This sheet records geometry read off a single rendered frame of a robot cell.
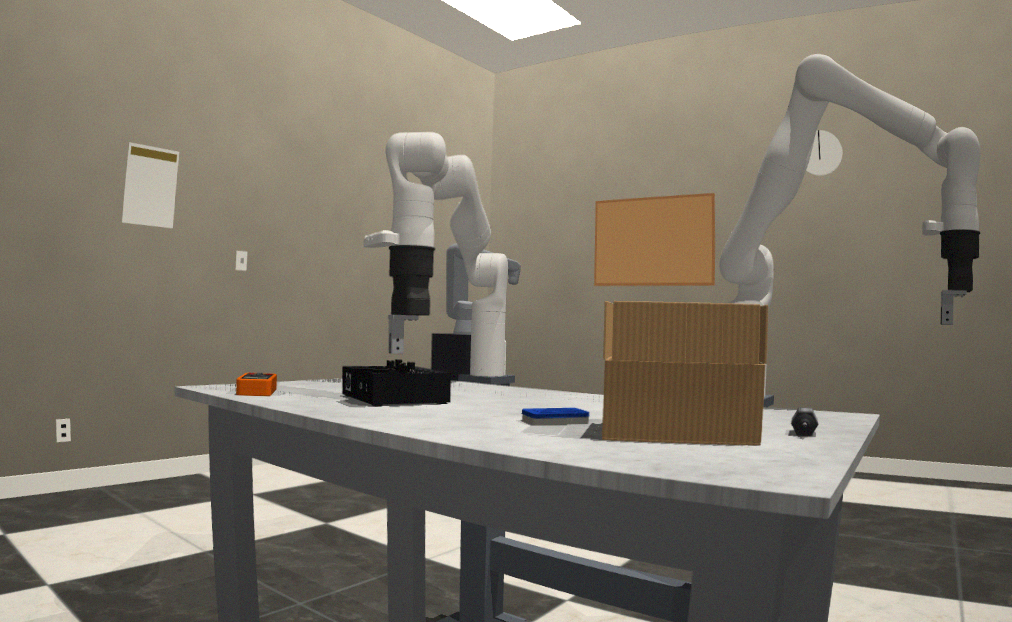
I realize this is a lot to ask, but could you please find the brown cardboard box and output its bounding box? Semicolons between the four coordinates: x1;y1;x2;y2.
602;301;768;445

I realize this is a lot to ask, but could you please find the orange digital multimeter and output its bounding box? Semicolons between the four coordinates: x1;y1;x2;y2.
236;373;277;396

